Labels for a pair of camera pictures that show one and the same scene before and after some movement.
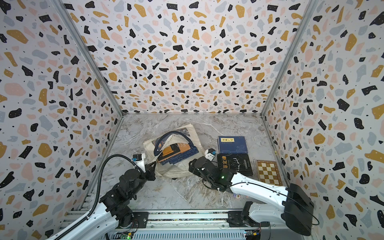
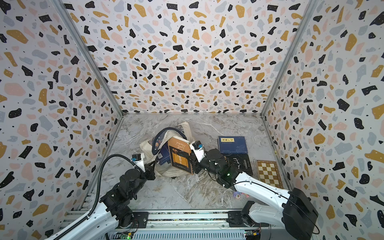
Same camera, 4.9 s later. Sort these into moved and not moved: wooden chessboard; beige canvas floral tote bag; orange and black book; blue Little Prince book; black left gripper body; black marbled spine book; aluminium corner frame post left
Moved: beige canvas floral tote bag; blue Little Prince book; orange and black book
Not moved: aluminium corner frame post left; black marbled spine book; wooden chessboard; black left gripper body
